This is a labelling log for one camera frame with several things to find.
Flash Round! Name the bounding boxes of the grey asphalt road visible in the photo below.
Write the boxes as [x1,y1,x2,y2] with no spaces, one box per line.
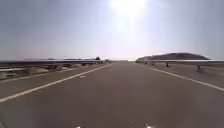
[0,61,224,128]

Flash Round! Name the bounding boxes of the dark hill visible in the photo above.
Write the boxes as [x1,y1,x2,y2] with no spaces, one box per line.
[136,52,211,61]

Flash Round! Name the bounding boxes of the grey metal guardrail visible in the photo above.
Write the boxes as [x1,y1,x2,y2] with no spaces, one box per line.
[135,58,224,72]
[0,58,105,80]

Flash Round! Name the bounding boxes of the white painted line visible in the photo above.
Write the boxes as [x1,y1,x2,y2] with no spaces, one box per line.
[138,62,224,93]

